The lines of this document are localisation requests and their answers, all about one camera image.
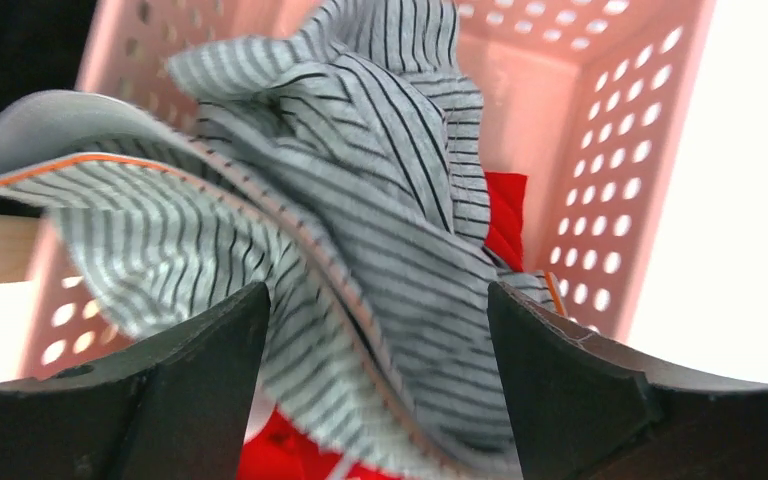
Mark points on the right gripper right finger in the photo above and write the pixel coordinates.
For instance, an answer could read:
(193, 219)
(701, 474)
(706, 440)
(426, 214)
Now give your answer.
(583, 406)

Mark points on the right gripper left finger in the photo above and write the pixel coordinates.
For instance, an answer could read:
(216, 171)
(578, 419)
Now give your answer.
(173, 406)

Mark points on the red underwear with white lettering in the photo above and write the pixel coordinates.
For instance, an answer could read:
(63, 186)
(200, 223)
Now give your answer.
(274, 449)

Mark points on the grey striped underwear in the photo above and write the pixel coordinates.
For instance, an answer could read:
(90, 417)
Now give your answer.
(339, 167)

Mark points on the pink plastic basket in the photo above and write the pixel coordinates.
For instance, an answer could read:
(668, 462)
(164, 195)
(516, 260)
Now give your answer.
(587, 99)

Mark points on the black floral plush cushion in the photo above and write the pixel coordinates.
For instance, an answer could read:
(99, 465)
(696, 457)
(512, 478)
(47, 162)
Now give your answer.
(41, 45)

